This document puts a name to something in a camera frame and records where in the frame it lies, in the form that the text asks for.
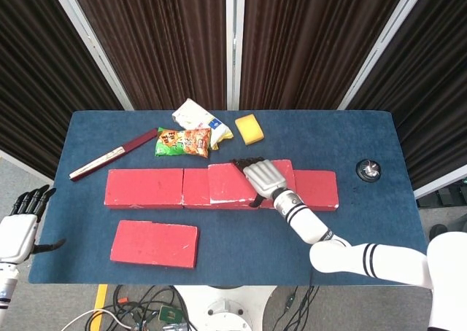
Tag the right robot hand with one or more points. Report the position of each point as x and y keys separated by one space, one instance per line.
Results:
x=264 y=178

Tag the green circuit board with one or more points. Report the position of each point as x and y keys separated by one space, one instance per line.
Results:
x=169 y=313

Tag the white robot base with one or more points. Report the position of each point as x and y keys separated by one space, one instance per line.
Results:
x=226 y=305

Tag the yellow sponge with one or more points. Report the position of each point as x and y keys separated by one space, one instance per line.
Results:
x=250 y=128

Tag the green orange snack bag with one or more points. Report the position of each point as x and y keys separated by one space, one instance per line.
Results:
x=182 y=143

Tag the brown pleated partition panel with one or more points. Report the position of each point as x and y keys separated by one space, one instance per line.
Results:
x=157 y=43
x=33 y=72
x=438 y=90
x=310 y=43

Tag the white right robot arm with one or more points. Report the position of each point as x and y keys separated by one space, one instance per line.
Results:
x=383 y=261

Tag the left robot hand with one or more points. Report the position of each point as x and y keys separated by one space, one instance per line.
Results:
x=16 y=236

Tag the white partition post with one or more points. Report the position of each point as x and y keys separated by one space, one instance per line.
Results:
x=383 y=46
x=234 y=46
x=91 y=46

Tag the red brick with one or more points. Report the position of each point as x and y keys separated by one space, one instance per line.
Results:
x=317 y=190
x=153 y=243
x=228 y=181
x=195 y=189
x=146 y=187

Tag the long dark red box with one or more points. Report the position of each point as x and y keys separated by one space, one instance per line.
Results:
x=109 y=156

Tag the white yellow snack bag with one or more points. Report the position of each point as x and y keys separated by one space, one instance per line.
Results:
x=193 y=114

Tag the metal bowl at edge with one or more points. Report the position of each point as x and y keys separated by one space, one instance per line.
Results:
x=368 y=170

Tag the blue felt table cover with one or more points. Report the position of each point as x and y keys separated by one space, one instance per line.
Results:
x=255 y=243

